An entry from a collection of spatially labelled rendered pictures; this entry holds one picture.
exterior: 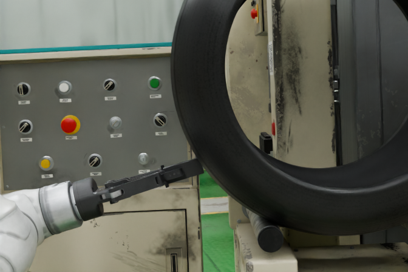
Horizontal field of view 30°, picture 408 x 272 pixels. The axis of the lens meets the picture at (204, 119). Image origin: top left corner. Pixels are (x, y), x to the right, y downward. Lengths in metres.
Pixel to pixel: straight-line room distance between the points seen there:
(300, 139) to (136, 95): 0.54
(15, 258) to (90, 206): 0.21
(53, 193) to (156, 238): 0.67
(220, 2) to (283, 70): 0.43
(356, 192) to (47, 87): 1.03
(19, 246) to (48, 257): 0.82
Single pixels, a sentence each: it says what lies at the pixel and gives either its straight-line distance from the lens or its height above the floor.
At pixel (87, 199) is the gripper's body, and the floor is 0.98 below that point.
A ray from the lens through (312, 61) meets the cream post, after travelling 1.68.
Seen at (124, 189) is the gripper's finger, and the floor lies 0.99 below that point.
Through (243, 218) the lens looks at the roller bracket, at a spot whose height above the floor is 0.87.
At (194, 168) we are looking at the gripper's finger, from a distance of 1.39.
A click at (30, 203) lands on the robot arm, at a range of 1.40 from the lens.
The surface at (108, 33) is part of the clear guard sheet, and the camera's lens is 2.03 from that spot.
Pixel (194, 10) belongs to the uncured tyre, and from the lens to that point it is 1.29.
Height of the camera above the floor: 1.18
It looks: 3 degrees down
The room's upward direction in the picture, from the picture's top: 3 degrees counter-clockwise
